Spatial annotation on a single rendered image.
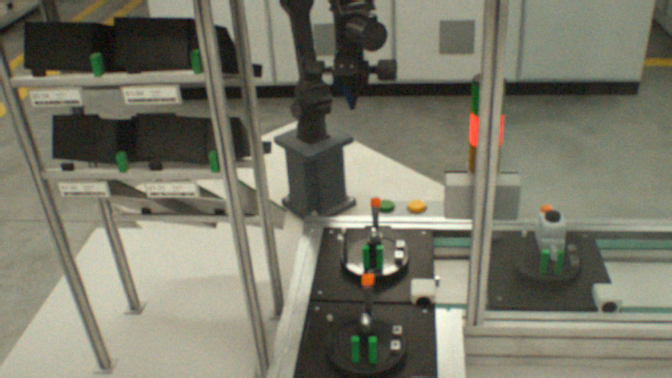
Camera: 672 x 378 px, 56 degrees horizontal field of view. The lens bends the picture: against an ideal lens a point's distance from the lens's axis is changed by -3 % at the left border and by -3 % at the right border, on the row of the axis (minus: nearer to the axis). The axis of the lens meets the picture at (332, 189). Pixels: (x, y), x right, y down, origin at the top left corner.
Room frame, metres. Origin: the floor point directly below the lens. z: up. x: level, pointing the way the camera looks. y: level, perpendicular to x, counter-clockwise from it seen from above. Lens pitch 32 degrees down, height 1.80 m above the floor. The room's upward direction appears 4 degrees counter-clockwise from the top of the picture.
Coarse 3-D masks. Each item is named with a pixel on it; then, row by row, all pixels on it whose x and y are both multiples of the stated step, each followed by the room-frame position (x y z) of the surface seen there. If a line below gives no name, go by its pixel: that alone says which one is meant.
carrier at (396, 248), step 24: (336, 240) 1.12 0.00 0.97; (360, 240) 1.09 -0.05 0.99; (384, 240) 1.08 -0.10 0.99; (408, 240) 1.10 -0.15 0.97; (432, 240) 1.10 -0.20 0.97; (336, 264) 1.04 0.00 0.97; (360, 264) 1.01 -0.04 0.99; (384, 264) 1.00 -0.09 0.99; (408, 264) 1.02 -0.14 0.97; (432, 264) 1.02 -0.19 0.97; (312, 288) 0.97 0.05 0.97; (336, 288) 0.97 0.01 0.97; (360, 288) 0.96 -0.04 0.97; (384, 288) 0.95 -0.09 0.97; (408, 288) 0.95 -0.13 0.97; (432, 288) 0.92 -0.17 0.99
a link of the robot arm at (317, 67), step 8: (336, 48) 1.21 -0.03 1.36; (344, 48) 1.21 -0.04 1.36; (352, 48) 1.21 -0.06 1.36; (360, 48) 1.22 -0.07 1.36; (312, 64) 1.25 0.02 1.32; (320, 64) 1.25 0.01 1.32; (384, 64) 1.22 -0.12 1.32; (392, 64) 1.22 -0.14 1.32; (304, 72) 1.23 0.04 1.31; (312, 72) 1.22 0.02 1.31; (320, 72) 1.22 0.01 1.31; (328, 72) 1.24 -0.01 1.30; (376, 72) 1.21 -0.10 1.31; (384, 72) 1.20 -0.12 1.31; (392, 72) 1.20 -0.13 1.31; (304, 80) 1.23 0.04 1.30; (312, 80) 1.22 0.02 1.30; (320, 80) 1.22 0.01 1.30; (384, 80) 1.20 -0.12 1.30; (392, 80) 1.20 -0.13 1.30
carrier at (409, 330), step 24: (312, 312) 0.90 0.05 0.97; (336, 312) 0.90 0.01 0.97; (360, 312) 0.89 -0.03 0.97; (384, 312) 0.89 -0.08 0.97; (408, 312) 0.88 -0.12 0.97; (432, 312) 0.88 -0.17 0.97; (312, 336) 0.84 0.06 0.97; (336, 336) 0.82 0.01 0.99; (360, 336) 0.79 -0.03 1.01; (384, 336) 0.81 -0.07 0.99; (408, 336) 0.82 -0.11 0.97; (432, 336) 0.82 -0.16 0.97; (312, 360) 0.78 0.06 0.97; (336, 360) 0.76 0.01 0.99; (360, 360) 0.75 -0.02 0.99; (384, 360) 0.75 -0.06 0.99; (408, 360) 0.77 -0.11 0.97; (432, 360) 0.76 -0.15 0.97
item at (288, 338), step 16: (304, 240) 1.14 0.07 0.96; (320, 240) 1.14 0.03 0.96; (304, 256) 1.09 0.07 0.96; (304, 272) 1.04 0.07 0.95; (288, 288) 0.99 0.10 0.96; (304, 288) 0.98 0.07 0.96; (288, 304) 0.94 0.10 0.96; (304, 304) 0.94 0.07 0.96; (288, 320) 0.90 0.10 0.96; (448, 320) 0.87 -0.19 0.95; (288, 336) 0.86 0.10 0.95; (448, 336) 0.83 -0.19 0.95; (272, 352) 0.82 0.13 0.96; (288, 352) 0.81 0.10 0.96; (448, 352) 0.79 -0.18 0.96; (272, 368) 0.78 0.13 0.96; (288, 368) 0.78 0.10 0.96; (448, 368) 0.75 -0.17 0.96; (464, 368) 0.75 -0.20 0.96
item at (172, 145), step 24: (144, 120) 0.95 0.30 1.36; (168, 120) 0.94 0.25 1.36; (192, 120) 0.93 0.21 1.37; (240, 120) 1.02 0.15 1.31; (144, 144) 0.94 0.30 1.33; (168, 144) 0.92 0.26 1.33; (192, 144) 0.91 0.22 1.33; (216, 144) 0.93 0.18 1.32; (240, 144) 1.01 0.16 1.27; (264, 144) 1.11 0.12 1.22
